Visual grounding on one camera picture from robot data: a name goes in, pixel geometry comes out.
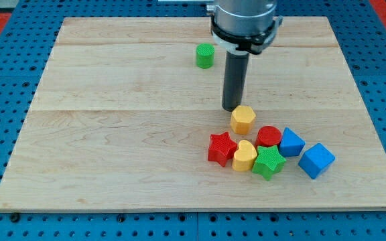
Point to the red cylinder block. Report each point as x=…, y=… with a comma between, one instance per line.
x=268, y=136

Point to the yellow heart block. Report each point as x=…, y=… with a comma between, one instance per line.
x=244, y=157

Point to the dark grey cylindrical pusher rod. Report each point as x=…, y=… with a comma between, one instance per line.
x=234, y=80

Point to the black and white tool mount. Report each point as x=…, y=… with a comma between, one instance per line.
x=240, y=45

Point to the blue cube block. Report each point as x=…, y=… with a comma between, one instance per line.
x=316, y=160

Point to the green cylinder block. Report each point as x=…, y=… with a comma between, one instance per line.
x=205, y=55

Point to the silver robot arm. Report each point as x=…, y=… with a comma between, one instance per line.
x=242, y=28

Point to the red star block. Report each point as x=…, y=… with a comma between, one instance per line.
x=221, y=148

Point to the yellow hexagon block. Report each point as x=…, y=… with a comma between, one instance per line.
x=242, y=120

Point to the green star block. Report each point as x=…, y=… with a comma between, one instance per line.
x=268, y=162

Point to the blue triangle block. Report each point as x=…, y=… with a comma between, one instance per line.
x=291, y=144

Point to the light wooden board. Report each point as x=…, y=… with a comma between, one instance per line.
x=122, y=117

